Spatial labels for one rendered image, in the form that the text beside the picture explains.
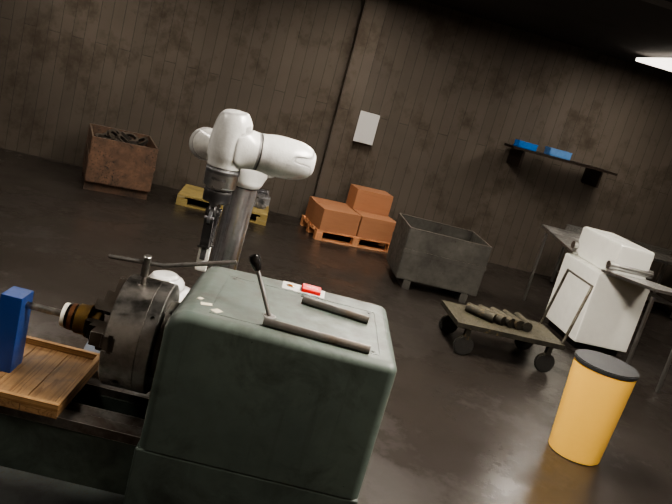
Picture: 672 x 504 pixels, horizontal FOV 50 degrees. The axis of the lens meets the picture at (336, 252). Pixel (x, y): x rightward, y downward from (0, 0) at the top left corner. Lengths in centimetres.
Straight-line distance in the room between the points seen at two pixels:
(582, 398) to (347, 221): 465
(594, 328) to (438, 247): 171
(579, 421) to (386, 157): 564
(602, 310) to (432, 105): 378
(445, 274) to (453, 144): 274
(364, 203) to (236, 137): 724
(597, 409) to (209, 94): 638
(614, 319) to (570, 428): 278
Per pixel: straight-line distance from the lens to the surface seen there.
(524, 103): 1008
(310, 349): 180
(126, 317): 194
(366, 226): 879
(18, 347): 221
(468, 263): 759
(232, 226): 253
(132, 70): 948
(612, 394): 476
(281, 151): 191
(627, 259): 730
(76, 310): 210
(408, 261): 744
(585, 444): 488
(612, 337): 755
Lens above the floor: 189
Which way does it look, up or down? 13 degrees down
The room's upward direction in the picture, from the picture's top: 15 degrees clockwise
